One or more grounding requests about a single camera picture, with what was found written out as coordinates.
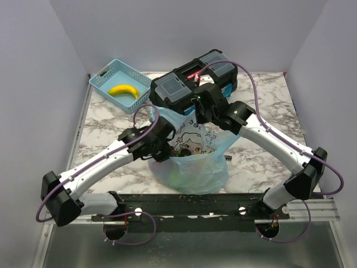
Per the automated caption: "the black mounting rail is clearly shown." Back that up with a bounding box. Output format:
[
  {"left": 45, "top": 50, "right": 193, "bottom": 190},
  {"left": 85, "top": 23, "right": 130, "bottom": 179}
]
[{"left": 91, "top": 193, "right": 290, "bottom": 234}]

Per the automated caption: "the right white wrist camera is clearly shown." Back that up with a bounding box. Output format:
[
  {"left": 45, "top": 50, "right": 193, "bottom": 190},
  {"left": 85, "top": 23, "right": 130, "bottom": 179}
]
[{"left": 194, "top": 74, "right": 215, "bottom": 87}]

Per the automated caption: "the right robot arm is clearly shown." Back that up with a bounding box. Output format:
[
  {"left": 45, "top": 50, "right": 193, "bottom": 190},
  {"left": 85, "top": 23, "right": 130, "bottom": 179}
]
[{"left": 193, "top": 83, "right": 327, "bottom": 219}]

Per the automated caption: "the light blue plastic bag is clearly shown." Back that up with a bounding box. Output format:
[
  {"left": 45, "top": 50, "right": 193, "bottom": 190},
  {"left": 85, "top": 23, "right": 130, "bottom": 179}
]
[{"left": 148, "top": 107, "right": 239, "bottom": 194}]

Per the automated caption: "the yellow fake banana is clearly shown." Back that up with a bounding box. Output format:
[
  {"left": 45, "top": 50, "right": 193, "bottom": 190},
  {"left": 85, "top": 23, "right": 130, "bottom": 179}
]
[{"left": 108, "top": 84, "right": 139, "bottom": 99}]

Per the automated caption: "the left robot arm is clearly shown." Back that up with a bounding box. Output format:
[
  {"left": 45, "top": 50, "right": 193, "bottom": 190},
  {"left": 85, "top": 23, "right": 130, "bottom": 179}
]
[{"left": 41, "top": 116, "right": 176, "bottom": 227}]

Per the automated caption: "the light blue plastic basket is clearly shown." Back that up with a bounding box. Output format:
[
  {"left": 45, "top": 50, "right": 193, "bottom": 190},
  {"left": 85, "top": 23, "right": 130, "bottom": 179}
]
[{"left": 89, "top": 59, "right": 152, "bottom": 114}]

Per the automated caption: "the black plastic toolbox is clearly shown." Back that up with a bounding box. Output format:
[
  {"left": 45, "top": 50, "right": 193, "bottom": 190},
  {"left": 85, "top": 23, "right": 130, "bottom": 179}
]
[{"left": 149, "top": 49, "right": 238, "bottom": 115}]

